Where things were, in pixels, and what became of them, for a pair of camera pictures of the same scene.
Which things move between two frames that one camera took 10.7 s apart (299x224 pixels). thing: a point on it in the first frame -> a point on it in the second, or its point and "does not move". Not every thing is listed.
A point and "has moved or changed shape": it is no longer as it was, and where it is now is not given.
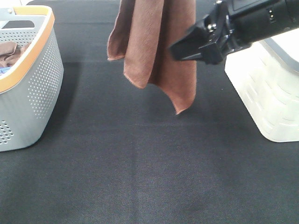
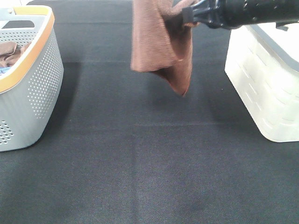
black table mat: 113,153 does not move
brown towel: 144,31 has moved or changed shape
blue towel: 3,69 does not move
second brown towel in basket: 9,52 does not move
